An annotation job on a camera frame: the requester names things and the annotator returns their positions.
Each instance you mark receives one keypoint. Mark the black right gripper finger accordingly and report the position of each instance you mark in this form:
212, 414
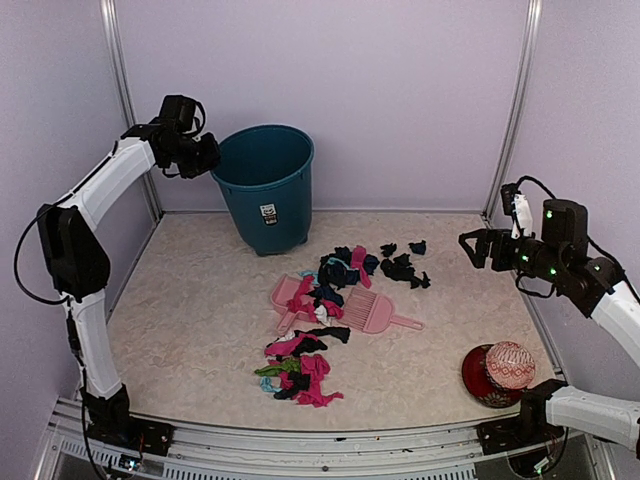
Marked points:
479, 239
479, 254

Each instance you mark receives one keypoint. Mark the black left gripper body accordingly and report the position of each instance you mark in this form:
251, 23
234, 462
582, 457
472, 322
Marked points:
193, 157

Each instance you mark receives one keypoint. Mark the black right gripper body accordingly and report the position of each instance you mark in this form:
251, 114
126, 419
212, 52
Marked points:
506, 261

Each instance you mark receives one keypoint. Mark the pink hand brush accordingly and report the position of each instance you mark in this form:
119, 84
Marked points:
373, 313

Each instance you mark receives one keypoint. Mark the pink plastic dustpan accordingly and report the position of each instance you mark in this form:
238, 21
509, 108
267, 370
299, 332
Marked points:
284, 291

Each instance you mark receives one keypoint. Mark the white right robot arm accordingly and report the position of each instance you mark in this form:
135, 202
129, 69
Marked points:
563, 342

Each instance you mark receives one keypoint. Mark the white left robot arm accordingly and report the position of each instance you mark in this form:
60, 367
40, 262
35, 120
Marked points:
75, 259

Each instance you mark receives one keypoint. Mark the dark blue paper scrap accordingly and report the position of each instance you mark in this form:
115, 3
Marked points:
418, 248

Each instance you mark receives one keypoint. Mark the large black paper scrap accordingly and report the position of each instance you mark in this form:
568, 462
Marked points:
401, 269

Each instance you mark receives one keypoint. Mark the teal plastic waste bin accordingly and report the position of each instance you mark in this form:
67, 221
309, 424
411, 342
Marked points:
265, 177

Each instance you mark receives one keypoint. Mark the small black paper scrap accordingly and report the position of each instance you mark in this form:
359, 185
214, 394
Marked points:
388, 249

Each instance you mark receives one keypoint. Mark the red white patterned bowl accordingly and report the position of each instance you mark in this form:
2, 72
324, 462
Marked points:
510, 365

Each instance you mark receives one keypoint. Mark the magenta paper scrap strip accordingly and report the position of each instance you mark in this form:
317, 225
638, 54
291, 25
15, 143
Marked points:
358, 258

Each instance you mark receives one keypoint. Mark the dark red bowl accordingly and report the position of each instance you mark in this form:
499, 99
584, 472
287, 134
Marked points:
478, 384

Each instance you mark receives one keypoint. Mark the mixed dark scrap pile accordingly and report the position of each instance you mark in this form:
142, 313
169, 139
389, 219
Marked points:
335, 269

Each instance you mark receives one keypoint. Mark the light blue paper scrap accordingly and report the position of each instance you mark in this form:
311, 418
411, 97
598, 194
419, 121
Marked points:
312, 274

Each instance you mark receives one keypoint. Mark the white paper scrap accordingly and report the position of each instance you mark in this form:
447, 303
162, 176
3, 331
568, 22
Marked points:
322, 316

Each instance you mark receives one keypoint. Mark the front mixed scrap pile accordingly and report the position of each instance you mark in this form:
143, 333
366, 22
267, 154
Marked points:
297, 368

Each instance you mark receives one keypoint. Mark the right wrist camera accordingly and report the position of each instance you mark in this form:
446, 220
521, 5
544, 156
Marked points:
516, 205

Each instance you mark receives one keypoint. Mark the left aluminium corner post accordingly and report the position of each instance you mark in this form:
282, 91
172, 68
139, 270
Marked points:
110, 23

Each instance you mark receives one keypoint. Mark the aluminium corner post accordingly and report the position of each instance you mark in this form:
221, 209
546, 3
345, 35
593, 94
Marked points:
525, 65
110, 23

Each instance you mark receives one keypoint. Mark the right aluminium corner post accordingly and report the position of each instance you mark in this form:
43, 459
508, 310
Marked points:
525, 65

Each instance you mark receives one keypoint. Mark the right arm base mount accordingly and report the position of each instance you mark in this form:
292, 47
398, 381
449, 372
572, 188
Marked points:
528, 427

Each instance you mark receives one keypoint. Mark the aluminium front rail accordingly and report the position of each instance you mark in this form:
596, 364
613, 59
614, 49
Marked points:
200, 451

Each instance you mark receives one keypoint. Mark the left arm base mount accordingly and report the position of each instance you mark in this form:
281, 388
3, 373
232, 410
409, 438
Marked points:
111, 422

